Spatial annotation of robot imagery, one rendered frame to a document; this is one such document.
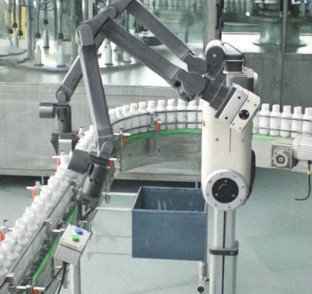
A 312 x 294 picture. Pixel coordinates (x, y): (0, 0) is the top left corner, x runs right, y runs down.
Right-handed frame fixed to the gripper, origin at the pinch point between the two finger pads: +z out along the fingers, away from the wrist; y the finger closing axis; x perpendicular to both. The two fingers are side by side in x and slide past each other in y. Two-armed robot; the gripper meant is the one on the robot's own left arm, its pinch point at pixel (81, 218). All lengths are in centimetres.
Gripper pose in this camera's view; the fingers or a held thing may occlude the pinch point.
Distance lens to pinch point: 256.0
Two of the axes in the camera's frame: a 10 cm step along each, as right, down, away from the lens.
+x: 9.3, 3.6, -0.1
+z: -3.5, 9.0, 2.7
